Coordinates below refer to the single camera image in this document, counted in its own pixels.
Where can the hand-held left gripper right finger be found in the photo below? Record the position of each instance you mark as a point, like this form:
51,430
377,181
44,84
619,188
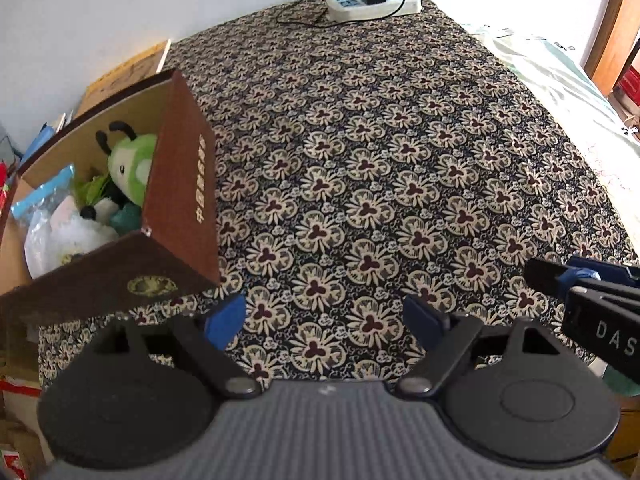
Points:
422,320

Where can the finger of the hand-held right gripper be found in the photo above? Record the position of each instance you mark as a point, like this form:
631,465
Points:
545,272
585,267

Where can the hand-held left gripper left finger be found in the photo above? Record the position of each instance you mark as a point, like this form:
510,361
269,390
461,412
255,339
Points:
227,317

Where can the brown cardboard box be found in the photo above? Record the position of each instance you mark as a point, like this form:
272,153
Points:
185,185

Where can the teal fluffy cloth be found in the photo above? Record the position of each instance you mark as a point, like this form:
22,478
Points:
126,219

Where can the black and white plush toy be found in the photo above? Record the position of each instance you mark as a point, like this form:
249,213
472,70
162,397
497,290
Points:
87,212

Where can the white fluffy bundle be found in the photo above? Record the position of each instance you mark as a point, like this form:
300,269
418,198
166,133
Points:
65,245

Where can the green plush toy black antennae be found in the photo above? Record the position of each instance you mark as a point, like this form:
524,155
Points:
132,160

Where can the green leafy cloth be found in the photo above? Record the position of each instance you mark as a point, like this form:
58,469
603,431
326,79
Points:
92,187

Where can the dark green clothing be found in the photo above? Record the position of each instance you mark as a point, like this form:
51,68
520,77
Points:
622,385

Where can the floral patterned blanket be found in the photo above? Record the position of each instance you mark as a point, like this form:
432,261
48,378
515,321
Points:
375,160

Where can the light green bedsheet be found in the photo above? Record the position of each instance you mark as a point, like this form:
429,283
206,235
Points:
575,100

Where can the red box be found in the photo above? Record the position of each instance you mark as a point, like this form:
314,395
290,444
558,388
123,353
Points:
631,85

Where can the cardboard carton with red tape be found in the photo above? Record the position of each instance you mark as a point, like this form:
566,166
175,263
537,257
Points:
15,410

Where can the stack of thin books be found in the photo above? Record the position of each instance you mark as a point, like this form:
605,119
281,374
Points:
59,122

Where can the yellow book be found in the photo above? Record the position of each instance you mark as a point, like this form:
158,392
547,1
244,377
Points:
125,75

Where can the white power strip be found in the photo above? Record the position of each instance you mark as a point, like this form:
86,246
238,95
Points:
350,10

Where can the wooden door frame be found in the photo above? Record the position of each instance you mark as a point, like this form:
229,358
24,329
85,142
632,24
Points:
612,25

